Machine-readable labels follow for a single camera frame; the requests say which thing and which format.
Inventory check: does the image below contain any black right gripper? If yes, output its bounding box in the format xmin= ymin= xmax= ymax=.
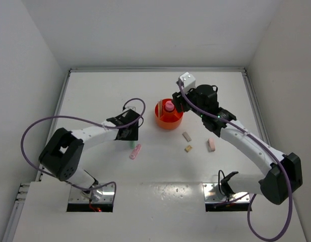
xmin=172 ymin=85 xmax=206 ymax=118

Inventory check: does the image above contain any pink capped clear tube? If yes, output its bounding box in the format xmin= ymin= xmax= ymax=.
xmin=164 ymin=100 xmax=175 ymax=112

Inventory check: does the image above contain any green correction tape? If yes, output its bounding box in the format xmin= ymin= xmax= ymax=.
xmin=130 ymin=141 xmax=136 ymax=149

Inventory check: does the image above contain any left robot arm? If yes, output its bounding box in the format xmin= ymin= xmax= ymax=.
xmin=39 ymin=108 xmax=140 ymax=197

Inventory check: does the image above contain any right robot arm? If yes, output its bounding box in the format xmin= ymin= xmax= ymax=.
xmin=172 ymin=81 xmax=303 ymax=205

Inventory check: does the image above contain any orange round desk organizer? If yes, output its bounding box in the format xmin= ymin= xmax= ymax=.
xmin=154 ymin=98 xmax=183 ymax=130

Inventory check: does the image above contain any pink correction tape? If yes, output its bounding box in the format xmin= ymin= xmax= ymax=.
xmin=129 ymin=144 xmax=141 ymax=160

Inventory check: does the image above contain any grey eraser block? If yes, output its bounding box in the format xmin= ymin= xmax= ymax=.
xmin=182 ymin=132 xmax=192 ymax=142

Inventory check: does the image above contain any small yellow eraser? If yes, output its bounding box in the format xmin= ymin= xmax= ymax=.
xmin=184 ymin=145 xmax=192 ymax=153

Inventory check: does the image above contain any pale pink eraser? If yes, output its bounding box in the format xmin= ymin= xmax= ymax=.
xmin=208 ymin=138 xmax=216 ymax=152

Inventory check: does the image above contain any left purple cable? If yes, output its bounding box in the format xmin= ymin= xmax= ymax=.
xmin=20 ymin=98 xmax=146 ymax=202

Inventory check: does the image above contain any purple cable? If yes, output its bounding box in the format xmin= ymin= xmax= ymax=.
xmin=177 ymin=82 xmax=294 ymax=240
xmin=20 ymin=98 xmax=146 ymax=202

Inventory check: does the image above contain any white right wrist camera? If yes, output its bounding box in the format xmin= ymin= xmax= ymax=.
xmin=177 ymin=72 xmax=196 ymax=93

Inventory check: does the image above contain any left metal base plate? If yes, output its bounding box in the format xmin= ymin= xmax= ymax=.
xmin=69 ymin=183 xmax=115 ymax=204

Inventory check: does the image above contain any metal base plate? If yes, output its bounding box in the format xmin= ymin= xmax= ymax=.
xmin=69 ymin=183 xmax=115 ymax=204
xmin=203 ymin=183 xmax=251 ymax=204

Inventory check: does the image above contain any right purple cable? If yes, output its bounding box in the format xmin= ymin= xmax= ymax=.
xmin=177 ymin=82 xmax=294 ymax=240

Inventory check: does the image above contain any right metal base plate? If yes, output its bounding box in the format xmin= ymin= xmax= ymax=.
xmin=203 ymin=183 xmax=251 ymax=204

